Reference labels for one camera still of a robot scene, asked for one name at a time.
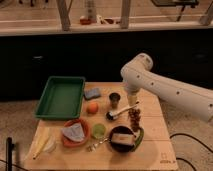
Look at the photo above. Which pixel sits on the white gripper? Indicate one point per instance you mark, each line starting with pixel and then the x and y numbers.
pixel 131 90

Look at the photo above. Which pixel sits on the blue grey sponge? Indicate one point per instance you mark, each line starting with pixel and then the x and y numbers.
pixel 92 94

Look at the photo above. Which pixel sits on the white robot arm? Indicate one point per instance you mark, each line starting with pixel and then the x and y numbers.
pixel 137 74

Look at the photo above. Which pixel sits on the small metal cup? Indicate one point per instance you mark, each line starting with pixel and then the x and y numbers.
pixel 114 99

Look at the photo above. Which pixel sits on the green plastic cup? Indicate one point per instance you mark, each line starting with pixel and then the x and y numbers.
pixel 98 131

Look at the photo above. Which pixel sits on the green pepper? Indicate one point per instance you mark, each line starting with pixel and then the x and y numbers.
pixel 139 138

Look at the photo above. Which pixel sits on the tan block in bowl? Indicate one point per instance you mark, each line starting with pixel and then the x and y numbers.
pixel 123 139

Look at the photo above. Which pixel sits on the orange fruit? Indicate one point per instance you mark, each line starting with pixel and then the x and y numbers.
pixel 92 107

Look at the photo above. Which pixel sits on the black bowl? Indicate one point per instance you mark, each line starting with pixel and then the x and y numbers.
pixel 118 147

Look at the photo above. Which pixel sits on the metal fork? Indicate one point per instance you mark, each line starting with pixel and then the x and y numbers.
pixel 94 146

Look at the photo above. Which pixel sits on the grey folded cloth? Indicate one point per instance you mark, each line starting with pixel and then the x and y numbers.
pixel 74 132

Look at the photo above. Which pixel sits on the green plastic tray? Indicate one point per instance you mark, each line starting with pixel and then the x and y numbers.
pixel 61 98

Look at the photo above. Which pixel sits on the orange bowl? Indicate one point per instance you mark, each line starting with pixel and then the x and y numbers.
pixel 71 144

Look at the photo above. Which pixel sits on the red object on shelf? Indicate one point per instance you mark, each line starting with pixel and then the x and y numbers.
pixel 84 21

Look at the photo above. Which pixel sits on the yellow banana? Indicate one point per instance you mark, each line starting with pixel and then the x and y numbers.
pixel 42 140

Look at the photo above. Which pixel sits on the white bottle on shelf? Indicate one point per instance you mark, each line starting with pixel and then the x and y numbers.
pixel 90 10

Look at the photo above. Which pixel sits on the black stand post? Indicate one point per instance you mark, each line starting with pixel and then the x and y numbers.
pixel 9 150

